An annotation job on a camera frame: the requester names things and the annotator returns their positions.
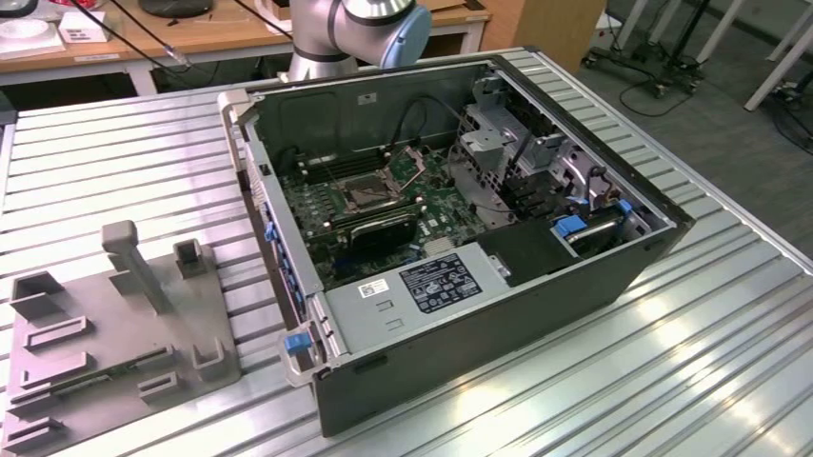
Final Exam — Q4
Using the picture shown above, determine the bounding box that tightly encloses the small white box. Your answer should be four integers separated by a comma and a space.
60, 11, 118, 45

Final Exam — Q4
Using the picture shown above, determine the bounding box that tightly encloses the black open PC case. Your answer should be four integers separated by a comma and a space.
215, 47, 695, 438

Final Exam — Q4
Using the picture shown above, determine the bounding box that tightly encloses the thin cable with metal plug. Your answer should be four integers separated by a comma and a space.
122, 0, 192, 67

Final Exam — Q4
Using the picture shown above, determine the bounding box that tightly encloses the brown wooden cabinet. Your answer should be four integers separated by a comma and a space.
487, 0, 604, 75

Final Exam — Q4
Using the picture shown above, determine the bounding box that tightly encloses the dark round object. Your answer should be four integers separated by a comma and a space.
138, 0, 215, 15

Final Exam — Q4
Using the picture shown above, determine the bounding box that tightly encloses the black RAM slot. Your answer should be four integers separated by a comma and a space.
297, 146, 389, 166
301, 157, 392, 176
301, 163, 393, 182
299, 151, 391, 171

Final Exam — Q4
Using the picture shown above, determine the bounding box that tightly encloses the grey metal drive cage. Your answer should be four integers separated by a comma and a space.
456, 75, 572, 168

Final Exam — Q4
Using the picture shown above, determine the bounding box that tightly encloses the green RAM stick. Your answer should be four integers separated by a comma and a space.
49, 348, 173, 397

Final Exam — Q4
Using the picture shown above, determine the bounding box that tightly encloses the black wheeled stand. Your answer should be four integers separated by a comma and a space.
583, 0, 706, 99

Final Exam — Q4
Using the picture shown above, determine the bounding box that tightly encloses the wooden desk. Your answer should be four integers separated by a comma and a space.
0, 0, 494, 94

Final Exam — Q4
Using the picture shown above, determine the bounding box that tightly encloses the blue disk carrier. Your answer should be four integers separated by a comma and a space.
550, 213, 586, 239

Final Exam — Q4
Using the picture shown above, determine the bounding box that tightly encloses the green motherboard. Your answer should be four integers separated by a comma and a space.
277, 145, 484, 291

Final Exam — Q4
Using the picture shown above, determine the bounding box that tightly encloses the grey power supply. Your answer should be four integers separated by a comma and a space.
323, 242, 512, 356

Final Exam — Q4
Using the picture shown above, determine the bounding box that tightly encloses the white round plate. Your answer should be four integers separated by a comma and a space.
0, 18, 65, 54

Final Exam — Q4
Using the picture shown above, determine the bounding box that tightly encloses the white open carton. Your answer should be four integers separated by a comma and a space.
252, 0, 297, 35

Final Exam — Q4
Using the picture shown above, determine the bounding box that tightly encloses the white table leg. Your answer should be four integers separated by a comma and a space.
742, 28, 813, 113

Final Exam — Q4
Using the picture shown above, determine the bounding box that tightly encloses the black looped wire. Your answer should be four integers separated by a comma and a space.
389, 96, 472, 149

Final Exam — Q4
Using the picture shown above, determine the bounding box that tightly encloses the CPU socket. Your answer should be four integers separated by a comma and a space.
339, 173, 399, 215

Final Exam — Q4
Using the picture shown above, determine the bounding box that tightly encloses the metal socket cover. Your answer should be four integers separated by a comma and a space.
393, 145, 434, 185

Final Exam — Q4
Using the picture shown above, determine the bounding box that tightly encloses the black graphics card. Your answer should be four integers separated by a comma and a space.
335, 213, 420, 280

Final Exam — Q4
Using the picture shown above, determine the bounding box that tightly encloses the grey parts rack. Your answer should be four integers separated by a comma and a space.
4, 221, 247, 453

